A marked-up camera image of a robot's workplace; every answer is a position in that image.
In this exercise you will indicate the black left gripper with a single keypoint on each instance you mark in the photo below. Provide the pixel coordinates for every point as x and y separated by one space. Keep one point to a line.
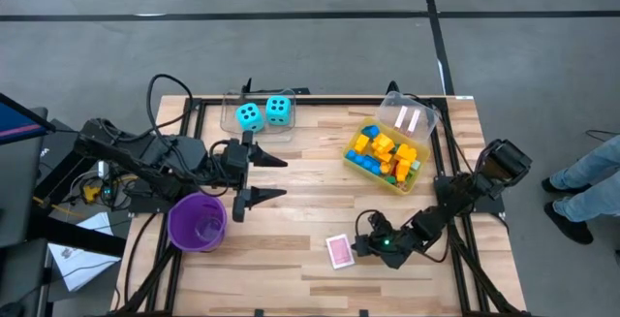
240 205

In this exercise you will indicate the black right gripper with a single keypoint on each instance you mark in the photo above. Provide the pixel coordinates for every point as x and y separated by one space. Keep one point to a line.
394 251

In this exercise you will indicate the red pink playing card box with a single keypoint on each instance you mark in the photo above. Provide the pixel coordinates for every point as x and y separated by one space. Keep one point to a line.
340 251

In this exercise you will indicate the teal foam die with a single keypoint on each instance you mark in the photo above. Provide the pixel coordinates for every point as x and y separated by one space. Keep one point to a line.
279 110
249 117

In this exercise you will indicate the brown small toy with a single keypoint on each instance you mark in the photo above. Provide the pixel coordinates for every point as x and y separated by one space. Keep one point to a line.
402 186

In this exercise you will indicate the large blue four-stud brick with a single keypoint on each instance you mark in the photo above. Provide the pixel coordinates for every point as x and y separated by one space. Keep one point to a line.
363 161

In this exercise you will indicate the green studded toy brick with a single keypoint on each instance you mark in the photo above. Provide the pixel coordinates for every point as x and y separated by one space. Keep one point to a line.
410 176

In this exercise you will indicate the yellow sloped toy brick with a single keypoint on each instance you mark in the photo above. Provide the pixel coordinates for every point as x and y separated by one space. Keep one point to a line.
402 170

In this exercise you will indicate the mint small block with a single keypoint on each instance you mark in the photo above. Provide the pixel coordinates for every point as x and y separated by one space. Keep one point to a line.
415 165

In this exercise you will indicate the small yellow toy brick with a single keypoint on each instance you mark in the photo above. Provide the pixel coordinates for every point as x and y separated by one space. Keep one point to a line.
361 143

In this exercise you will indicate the large yellow toy brick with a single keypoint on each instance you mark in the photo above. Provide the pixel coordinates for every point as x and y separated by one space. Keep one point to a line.
383 142

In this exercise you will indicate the yellow translucent plastic bin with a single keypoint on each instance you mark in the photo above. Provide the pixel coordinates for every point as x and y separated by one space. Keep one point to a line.
421 154

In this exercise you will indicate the teal plastic bin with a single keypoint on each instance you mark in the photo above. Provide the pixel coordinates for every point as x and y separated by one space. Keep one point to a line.
372 130

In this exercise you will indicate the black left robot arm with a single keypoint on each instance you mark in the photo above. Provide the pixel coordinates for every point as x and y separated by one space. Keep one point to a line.
145 157

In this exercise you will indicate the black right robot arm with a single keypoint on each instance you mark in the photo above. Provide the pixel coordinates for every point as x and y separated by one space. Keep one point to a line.
499 167

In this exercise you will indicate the clear rectangular plastic bin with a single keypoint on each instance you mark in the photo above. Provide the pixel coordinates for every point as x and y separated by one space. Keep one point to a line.
227 128

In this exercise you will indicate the purple plastic bucket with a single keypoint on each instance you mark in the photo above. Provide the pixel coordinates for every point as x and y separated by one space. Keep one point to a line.
184 230

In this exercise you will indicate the clear plastic container with label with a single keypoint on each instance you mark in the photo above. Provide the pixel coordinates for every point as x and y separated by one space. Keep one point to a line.
426 113

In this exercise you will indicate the yellow connector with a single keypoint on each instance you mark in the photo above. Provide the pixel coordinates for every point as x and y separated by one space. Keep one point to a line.
91 193

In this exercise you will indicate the white paper sheet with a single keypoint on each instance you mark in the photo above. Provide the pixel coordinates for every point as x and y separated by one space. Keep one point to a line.
82 263

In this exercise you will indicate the black computer case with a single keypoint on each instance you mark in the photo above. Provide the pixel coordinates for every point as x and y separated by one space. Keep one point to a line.
58 157

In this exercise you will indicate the person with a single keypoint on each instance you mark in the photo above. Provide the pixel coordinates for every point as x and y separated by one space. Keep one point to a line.
586 162

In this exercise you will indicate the monitor with blue screen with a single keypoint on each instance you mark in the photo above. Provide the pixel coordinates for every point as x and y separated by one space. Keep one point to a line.
14 123

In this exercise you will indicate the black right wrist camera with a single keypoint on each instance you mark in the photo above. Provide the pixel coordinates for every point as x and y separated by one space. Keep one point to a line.
378 221

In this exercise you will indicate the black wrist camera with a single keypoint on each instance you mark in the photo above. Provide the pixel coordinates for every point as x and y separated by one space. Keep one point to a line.
235 159
378 221

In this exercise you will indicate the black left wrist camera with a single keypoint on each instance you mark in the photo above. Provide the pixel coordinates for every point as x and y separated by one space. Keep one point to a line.
235 159

